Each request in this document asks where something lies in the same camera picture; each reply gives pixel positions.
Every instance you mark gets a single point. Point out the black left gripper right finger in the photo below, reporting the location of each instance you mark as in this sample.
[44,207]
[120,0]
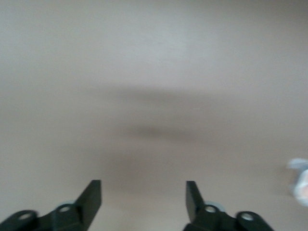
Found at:
[196,207]

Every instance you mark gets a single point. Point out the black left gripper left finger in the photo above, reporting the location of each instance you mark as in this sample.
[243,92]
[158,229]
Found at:
[89,204]

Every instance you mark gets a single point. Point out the clear plastic egg carton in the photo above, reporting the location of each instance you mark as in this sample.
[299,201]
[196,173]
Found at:
[300,183]

